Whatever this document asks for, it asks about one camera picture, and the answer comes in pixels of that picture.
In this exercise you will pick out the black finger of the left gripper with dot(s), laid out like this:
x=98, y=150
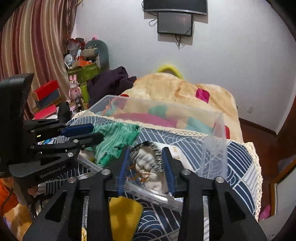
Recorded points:
x=87, y=140

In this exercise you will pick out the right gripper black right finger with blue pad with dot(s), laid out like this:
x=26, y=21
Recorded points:
x=172, y=169

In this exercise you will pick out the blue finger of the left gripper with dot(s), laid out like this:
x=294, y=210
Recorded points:
x=77, y=130

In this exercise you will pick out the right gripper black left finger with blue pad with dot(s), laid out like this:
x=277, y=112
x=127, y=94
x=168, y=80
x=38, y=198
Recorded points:
x=119, y=170

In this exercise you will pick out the clear plastic storage bin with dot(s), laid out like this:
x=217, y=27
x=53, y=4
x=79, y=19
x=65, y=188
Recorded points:
x=207, y=153

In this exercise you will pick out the striped baby doll plush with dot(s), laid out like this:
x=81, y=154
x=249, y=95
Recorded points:
x=146, y=167

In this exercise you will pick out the green knitted cloth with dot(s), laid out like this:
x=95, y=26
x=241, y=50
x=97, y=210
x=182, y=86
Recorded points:
x=116, y=136

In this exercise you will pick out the yellow sponge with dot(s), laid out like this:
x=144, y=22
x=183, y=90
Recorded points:
x=125, y=215

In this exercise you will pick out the beige cloth gold lettering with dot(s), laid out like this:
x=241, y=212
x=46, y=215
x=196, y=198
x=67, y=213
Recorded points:
x=177, y=154

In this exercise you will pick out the orange sleeve forearm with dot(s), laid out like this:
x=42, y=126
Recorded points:
x=8, y=199

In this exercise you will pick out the left hand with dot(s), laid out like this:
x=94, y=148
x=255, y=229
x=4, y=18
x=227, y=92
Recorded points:
x=33, y=191

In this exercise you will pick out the blue white patterned bedspread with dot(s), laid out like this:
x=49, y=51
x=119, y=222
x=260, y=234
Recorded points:
x=161, y=223

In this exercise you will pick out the pink bunny plush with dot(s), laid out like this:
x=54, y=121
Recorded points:
x=74, y=89

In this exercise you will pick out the red box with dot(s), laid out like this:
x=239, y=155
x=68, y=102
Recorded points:
x=45, y=90

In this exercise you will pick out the green box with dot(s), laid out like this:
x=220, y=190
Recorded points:
x=79, y=76

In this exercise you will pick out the dark purple clothing pile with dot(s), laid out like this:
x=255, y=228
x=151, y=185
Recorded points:
x=109, y=82

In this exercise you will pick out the beige patchwork fleece blanket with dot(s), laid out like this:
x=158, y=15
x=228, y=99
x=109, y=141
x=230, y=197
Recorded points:
x=183, y=104

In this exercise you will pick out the grey green plush dinosaur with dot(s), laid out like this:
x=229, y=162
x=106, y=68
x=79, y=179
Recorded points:
x=97, y=51

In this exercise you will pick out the striped pink curtain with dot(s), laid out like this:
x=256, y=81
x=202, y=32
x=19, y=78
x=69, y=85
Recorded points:
x=34, y=40

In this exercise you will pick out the yellow green plush cushion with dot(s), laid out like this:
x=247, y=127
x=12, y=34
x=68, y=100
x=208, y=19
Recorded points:
x=170, y=69

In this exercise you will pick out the wall power outlet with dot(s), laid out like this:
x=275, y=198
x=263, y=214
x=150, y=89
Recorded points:
x=250, y=109

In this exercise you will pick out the small black wall monitor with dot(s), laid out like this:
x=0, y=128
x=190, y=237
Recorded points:
x=175, y=23

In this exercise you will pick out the black wall television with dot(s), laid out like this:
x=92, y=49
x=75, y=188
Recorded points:
x=184, y=6

